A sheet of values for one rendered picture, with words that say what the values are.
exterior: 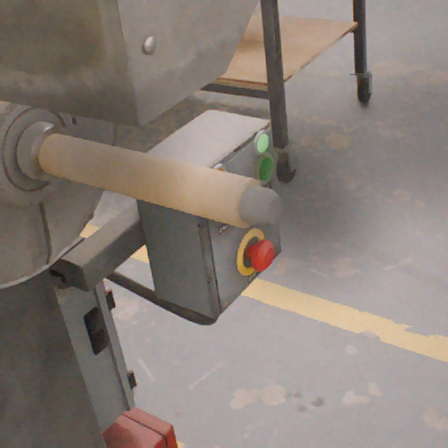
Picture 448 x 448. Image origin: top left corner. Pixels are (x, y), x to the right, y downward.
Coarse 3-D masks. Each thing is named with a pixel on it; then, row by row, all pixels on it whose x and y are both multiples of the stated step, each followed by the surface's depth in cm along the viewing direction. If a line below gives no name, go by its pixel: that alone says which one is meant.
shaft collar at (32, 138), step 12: (24, 132) 53; (36, 132) 52; (48, 132) 53; (60, 132) 54; (24, 144) 52; (36, 144) 52; (24, 156) 52; (36, 156) 52; (24, 168) 53; (36, 168) 53; (48, 180) 54
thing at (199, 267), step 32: (192, 128) 85; (224, 128) 84; (256, 128) 84; (192, 160) 78; (224, 160) 79; (256, 160) 84; (160, 224) 82; (192, 224) 79; (224, 224) 81; (160, 256) 85; (192, 256) 81; (224, 256) 83; (128, 288) 92; (160, 288) 88; (192, 288) 85; (224, 288) 84; (192, 320) 93
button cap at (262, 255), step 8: (264, 240) 86; (248, 248) 87; (256, 248) 85; (264, 248) 85; (272, 248) 86; (248, 256) 87; (256, 256) 85; (264, 256) 85; (272, 256) 87; (256, 264) 85; (264, 264) 86
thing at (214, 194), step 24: (48, 144) 52; (72, 144) 51; (96, 144) 51; (48, 168) 52; (72, 168) 51; (96, 168) 49; (120, 168) 48; (144, 168) 47; (168, 168) 46; (192, 168) 46; (120, 192) 49; (144, 192) 47; (168, 192) 46; (192, 192) 45; (216, 192) 44; (240, 192) 43; (216, 216) 44
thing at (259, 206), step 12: (252, 192) 43; (264, 192) 43; (240, 204) 43; (252, 204) 43; (264, 204) 43; (276, 204) 43; (240, 216) 44; (252, 216) 43; (264, 216) 43; (276, 216) 44
